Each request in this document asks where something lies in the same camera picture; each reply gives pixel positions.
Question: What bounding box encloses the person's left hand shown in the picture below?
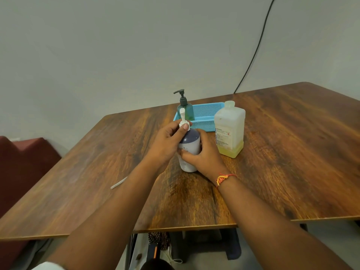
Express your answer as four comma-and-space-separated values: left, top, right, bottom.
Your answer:
146, 119, 190, 170

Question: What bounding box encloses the person's right hand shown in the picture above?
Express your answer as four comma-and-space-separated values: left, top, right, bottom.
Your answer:
180, 128, 229, 185

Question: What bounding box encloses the white and purple pump bottle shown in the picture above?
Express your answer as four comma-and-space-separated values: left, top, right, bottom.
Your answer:
177, 108, 201, 173

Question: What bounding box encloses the person's right forearm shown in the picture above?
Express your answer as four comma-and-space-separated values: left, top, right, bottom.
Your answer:
216, 175, 354, 270

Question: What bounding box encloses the person's left forearm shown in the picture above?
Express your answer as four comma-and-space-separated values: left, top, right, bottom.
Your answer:
42, 157, 170, 270

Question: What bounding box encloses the teal pump soap bottle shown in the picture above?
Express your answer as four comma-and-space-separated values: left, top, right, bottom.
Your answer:
173, 89, 195, 122

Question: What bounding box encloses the blue plastic basket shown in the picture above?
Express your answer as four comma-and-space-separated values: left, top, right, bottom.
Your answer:
173, 102, 225, 133

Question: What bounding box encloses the translucent bottle with yellow liquid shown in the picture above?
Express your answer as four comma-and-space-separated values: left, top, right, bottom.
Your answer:
214, 100, 246, 159

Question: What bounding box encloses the small white stick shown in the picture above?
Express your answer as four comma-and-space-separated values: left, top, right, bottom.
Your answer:
110, 176, 128, 190

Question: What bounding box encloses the striped woven cloth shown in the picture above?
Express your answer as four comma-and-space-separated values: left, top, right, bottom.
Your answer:
148, 232, 170, 251

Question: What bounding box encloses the black and orange device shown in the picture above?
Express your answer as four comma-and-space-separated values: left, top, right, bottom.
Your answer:
146, 242, 161, 262

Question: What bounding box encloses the maroon sofa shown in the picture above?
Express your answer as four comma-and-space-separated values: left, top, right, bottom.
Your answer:
0, 135, 62, 270

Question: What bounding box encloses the white sleeve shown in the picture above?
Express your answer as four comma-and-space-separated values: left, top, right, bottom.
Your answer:
30, 261, 66, 270

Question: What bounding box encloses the red and yellow thread bracelet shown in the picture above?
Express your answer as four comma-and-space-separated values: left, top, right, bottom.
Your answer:
215, 173, 237, 188

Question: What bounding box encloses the white cable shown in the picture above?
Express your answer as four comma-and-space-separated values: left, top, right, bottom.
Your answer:
161, 244, 184, 265

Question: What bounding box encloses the black wall cable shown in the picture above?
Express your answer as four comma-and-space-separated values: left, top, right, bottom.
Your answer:
233, 0, 277, 94

